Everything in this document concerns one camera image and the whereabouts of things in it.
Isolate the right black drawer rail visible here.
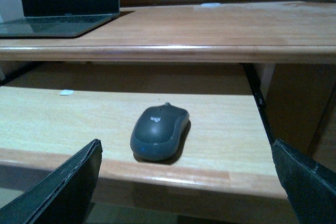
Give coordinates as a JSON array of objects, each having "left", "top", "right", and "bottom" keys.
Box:
[{"left": 242, "top": 63, "right": 275, "bottom": 146}]

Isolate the white round sticker on tray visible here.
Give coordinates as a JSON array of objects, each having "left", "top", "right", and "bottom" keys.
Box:
[{"left": 59, "top": 90, "right": 74, "bottom": 96}]

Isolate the dark grey wireless mouse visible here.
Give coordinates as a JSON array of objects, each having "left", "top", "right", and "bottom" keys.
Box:
[{"left": 130, "top": 103, "right": 190, "bottom": 162}]

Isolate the grey laptop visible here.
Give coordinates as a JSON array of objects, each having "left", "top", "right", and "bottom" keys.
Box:
[{"left": 1, "top": 0, "right": 120, "bottom": 38}]

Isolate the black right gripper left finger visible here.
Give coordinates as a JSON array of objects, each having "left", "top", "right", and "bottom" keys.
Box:
[{"left": 1, "top": 139, "right": 102, "bottom": 223}]

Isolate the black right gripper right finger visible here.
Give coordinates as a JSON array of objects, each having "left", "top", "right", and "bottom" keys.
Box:
[{"left": 271, "top": 139, "right": 335, "bottom": 223}]

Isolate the wooden pull-out keyboard tray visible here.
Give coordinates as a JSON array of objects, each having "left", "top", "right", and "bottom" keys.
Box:
[{"left": 0, "top": 62, "right": 300, "bottom": 224}]

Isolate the white round sticker on desk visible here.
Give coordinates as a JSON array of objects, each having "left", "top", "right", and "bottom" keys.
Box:
[{"left": 200, "top": 3, "right": 221, "bottom": 8}]

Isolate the wooden desk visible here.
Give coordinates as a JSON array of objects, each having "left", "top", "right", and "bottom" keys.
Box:
[{"left": 0, "top": 0, "right": 336, "bottom": 164}]

